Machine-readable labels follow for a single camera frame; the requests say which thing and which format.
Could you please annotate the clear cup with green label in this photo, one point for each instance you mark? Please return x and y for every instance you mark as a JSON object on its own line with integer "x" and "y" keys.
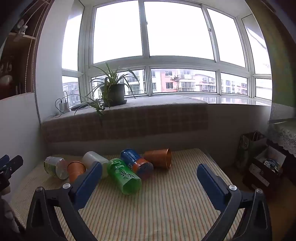
{"x": 55, "y": 166}

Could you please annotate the white lace cloth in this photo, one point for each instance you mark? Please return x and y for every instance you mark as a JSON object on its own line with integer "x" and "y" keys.
{"x": 284, "y": 136}

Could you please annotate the white window frame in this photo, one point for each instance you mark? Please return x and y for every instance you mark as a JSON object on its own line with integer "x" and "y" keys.
{"x": 146, "y": 62}

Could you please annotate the wooden shelf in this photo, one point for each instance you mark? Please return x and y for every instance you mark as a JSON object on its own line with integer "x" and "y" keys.
{"x": 16, "y": 62}

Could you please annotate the patterned paper bag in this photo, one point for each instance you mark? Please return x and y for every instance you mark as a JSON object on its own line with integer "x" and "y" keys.
{"x": 248, "y": 146}

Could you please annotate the round patterned tin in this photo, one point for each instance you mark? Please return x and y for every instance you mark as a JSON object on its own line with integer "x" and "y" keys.
{"x": 271, "y": 165}

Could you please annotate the dark cardboard box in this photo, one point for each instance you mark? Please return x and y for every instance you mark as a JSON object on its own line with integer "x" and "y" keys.
{"x": 259, "y": 176}

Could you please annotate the white plastic cup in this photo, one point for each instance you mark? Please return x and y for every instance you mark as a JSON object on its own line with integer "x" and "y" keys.
{"x": 93, "y": 157}

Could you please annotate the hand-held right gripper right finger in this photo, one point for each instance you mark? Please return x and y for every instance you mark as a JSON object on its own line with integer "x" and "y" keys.
{"x": 211, "y": 183}

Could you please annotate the striped mat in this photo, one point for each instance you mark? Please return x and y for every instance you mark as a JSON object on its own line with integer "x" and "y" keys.
{"x": 161, "y": 208}

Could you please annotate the small copper cup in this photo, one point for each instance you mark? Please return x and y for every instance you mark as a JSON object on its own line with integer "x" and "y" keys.
{"x": 75, "y": 170}

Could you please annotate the white clip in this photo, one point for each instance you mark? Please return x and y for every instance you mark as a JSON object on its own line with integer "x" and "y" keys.
{"x": 19, "y": 30}

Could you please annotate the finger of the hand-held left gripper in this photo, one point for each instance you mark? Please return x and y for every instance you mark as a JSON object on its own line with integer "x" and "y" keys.
{"x": 3, "y": 161}
{"x": 14, "y": 164}

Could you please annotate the blue printed cup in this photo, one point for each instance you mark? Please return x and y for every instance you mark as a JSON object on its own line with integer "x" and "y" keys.
{"x": 134, "y": 160}

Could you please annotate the potted spider plant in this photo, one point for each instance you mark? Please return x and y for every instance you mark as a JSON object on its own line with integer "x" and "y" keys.
{"x": 113, "y": 92}

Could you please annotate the dark flat device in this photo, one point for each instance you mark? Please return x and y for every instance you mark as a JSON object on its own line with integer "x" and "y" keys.
{"x": 79, "y": 106}

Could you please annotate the large copper cup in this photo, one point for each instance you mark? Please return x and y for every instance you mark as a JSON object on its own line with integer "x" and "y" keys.
{"x": 157, "y": 157}

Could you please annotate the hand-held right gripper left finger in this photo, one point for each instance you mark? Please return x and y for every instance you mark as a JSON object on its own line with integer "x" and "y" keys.
{"x": 89, "y": 178}

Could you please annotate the plaid blanket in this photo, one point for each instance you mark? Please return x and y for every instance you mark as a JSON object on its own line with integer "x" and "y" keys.
{"x": 138, "y": 118}

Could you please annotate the green printed cup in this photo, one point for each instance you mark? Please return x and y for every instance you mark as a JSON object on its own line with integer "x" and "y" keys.
{"x": 122, "y": 176}

